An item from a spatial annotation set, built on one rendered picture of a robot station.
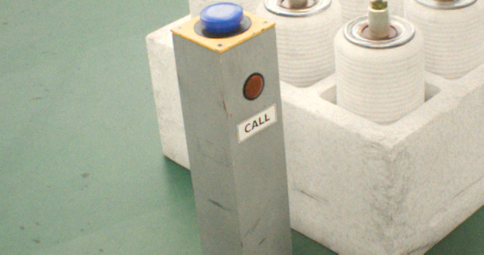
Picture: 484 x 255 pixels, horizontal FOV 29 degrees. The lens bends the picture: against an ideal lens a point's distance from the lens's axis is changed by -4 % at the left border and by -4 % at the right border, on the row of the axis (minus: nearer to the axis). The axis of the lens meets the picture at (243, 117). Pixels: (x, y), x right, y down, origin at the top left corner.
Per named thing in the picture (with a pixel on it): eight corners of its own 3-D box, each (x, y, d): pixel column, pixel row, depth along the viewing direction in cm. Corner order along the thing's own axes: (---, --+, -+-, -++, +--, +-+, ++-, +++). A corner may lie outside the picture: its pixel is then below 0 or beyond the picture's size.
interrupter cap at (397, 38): (378, 12, 104) (378, 6, 104) (429, 34, 99) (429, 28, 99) (328, 35, 100) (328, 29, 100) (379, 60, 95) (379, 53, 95)
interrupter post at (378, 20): (379, 27, 101) (378, -1, 99) (395, 34, 99) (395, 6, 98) (363, 34, 100) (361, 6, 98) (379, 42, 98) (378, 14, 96)
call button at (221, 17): (253, 28, 90) (251, 8, 88) (221, 44, 87) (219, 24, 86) (224, 16, 92) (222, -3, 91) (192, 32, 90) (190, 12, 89)
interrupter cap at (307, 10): (323, 22, 103) (323, 16, 103) (255, 17, 105) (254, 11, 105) (338, -7, 109) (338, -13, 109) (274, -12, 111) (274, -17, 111)
